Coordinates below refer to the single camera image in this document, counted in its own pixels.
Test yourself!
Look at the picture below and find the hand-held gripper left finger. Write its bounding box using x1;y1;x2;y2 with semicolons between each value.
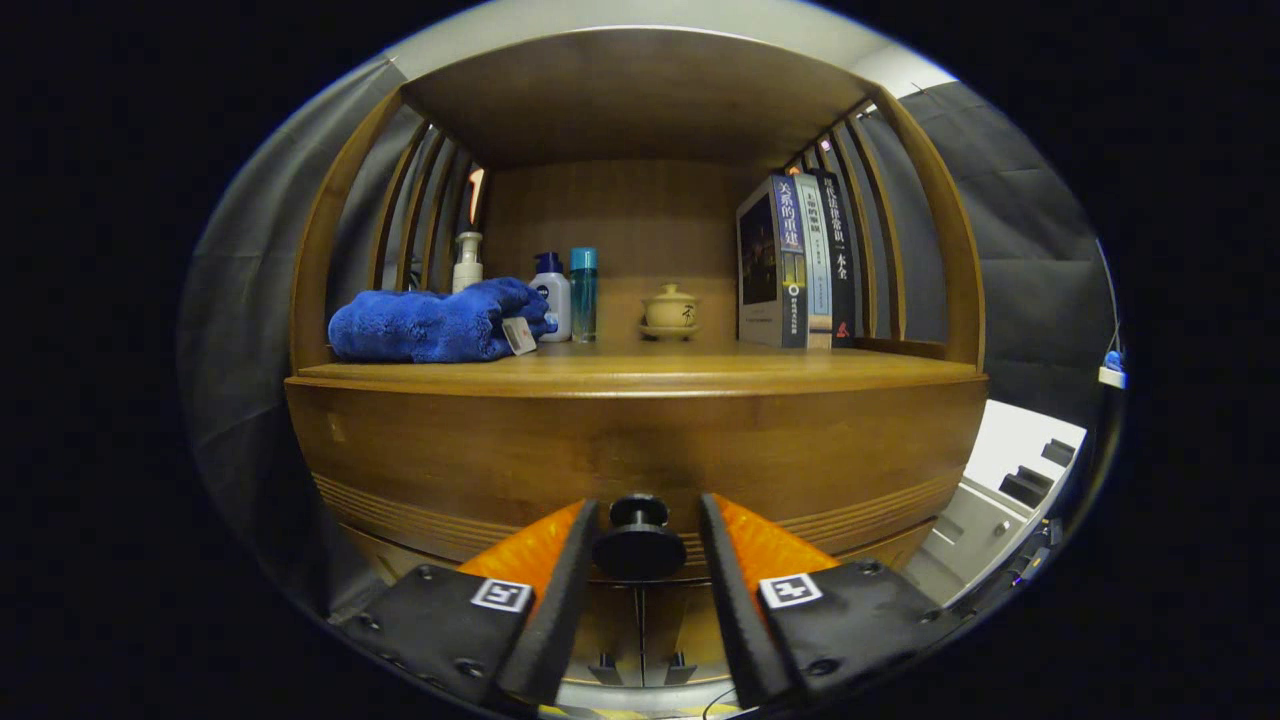
330;498;601;713

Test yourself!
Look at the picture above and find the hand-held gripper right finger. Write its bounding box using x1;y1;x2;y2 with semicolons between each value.
698;492;976;711

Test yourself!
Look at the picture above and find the black drawer knob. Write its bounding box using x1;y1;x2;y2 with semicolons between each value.
592;494;687;581

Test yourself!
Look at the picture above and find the wooden drawer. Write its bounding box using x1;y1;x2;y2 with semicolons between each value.
285;378;991;586

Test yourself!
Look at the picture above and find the wooden countertop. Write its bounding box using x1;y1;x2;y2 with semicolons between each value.
285;338;989;399

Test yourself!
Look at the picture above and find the white side cabinet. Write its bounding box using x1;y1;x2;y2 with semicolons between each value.
905;400;1088;606

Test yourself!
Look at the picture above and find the wooden cabinet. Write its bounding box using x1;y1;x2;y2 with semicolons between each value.
283;25;991;691

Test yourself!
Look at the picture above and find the beige lidded tea cup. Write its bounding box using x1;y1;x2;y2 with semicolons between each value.
640;283;701;341

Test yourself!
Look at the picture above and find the white bottle with blue cap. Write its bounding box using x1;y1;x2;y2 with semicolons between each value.
530;252;573;343

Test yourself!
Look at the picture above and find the teal bottle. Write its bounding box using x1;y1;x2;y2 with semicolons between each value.
570;247;599;344

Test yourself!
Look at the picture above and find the blue towel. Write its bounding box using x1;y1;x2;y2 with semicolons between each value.
328;277;559;364

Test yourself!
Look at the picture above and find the book with white spine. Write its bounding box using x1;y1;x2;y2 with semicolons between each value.
795;175;834;349

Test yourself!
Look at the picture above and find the book with blue spine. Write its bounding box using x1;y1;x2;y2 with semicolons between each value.
736;175;809;349

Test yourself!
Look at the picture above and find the book with black spine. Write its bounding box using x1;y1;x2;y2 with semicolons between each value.
810;168;858;348

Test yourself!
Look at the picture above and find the white pump bottle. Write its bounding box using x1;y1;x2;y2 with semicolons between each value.
452;231;485;294

